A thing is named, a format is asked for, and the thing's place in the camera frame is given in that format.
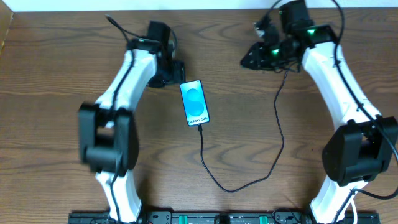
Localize blue Samsung Galaxy smartphone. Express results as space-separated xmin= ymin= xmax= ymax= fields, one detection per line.
xmin=180 ymin=80 xmax=210 ymax=126

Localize black USB charging cable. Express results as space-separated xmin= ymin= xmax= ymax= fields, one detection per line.
xmin=197 ymin=67 xmax=299 ymax=194

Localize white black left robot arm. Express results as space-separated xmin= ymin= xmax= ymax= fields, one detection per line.
xmin=78 ymin=16 xmax=186 ymax=223

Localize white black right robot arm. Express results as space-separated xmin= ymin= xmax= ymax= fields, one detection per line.
xmin=240 ymin=1 xmax=397 ymax=223

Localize white power strip cord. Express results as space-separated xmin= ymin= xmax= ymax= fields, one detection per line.
xmin=349 ymin=200 xmax=359 ymax=224

